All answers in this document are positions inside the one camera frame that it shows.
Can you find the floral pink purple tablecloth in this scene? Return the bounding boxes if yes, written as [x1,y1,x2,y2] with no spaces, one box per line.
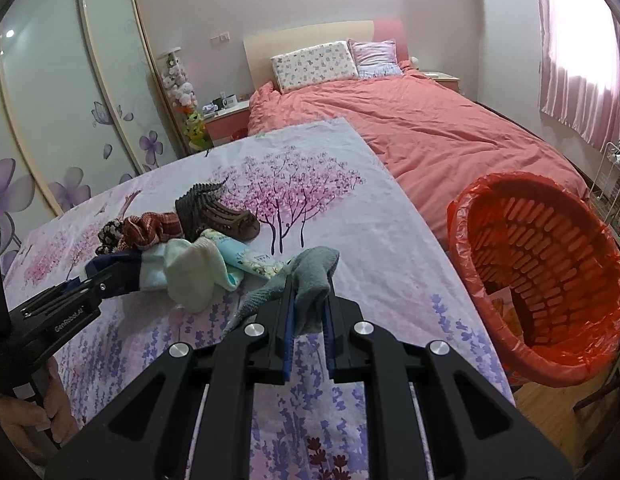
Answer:
[0,116,516,480]

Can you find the pink striped pillow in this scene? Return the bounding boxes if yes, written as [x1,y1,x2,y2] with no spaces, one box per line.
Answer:
[348,39,402,79]

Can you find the right nightstand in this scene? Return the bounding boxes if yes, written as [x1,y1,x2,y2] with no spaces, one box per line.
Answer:
[423,70,460,92]

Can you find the bed with salmon duvet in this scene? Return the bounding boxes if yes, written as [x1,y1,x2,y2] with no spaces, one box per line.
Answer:
[248,68,587,245]

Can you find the pink window curtain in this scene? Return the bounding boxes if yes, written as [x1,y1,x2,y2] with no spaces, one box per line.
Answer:
[538,0,620,151]

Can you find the white wire trolley rack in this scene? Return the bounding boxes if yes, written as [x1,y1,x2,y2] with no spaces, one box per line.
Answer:
[589,141,620,246]

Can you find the cream pink headboard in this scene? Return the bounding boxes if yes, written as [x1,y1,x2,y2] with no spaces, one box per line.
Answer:
[243,18,410,90]

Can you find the red plaid scrunchie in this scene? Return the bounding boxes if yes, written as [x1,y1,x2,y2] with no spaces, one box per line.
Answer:
[118,212,183,252]

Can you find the left pink nightstand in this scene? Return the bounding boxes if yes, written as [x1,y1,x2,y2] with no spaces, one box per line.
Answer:
[206,101,250,146]

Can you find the sliding floral wardrobe door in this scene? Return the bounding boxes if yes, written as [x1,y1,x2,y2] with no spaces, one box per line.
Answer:
[0,0,183,270]

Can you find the grey green sock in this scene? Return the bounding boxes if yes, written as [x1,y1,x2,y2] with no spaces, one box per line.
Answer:
[222,246,339,337]

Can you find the person's left hand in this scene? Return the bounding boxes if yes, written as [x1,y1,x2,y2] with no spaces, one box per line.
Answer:
[0,358,79,466]

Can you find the red plastic laundry basket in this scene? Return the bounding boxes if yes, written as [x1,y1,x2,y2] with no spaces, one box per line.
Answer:
[447,172,620,387]

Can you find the hanging plush toys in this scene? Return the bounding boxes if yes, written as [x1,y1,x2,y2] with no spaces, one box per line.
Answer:
[159,47,214,153]

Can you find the brown hair clip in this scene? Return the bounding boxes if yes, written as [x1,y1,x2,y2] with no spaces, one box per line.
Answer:
[200,198,261,242]

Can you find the light blue tube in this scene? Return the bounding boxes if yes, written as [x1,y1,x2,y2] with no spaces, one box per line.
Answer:
[202,229,285,280]

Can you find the floral white pillow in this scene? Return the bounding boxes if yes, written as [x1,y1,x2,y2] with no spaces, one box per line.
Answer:
[270,40,359,93]

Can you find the blue tissue packet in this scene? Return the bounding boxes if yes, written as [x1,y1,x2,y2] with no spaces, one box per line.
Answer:
[139,244,168,292]

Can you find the white cream sock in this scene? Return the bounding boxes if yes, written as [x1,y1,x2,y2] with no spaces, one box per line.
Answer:
[164,237,244,313]

